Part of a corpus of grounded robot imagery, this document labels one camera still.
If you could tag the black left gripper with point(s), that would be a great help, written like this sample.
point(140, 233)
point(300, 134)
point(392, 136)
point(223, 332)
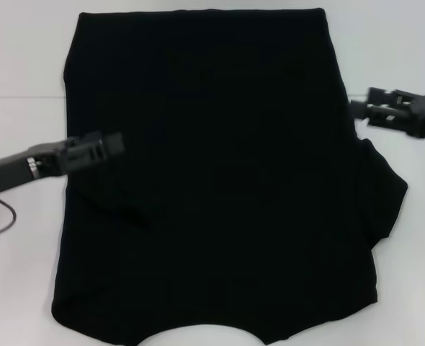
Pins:
point(11, 169)

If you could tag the black shirt with FREE print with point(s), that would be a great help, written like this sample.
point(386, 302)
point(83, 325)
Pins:
point(216, 108)

